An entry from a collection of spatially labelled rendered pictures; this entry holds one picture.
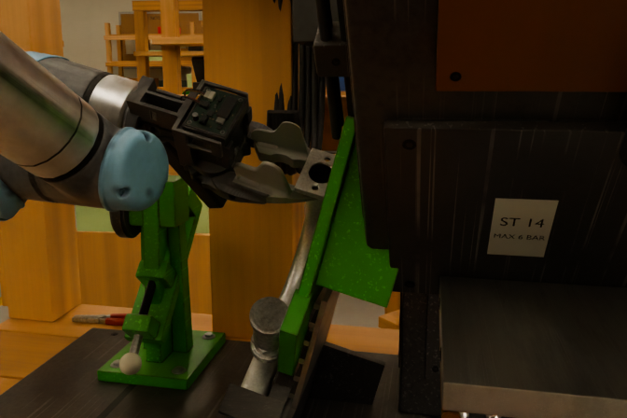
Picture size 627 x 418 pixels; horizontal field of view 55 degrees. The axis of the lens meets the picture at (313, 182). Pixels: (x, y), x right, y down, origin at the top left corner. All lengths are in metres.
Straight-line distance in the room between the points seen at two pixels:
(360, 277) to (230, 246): 0.45
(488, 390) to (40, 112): 0.37
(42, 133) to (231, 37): 0.49
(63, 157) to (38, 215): 0.61
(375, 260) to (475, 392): 0.20
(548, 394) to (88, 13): 11.56
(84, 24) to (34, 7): 10.70
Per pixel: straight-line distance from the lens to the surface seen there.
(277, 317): 0.57
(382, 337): 1.03
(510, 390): 0.38
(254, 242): 0.96
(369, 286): 0.56
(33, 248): 1.15
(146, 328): 0.82
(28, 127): 0.49
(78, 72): 0.69
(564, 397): 0.38
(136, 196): 0.54
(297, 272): 0.70
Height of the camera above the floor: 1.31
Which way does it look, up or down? 10 degrees down
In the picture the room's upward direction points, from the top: straight up
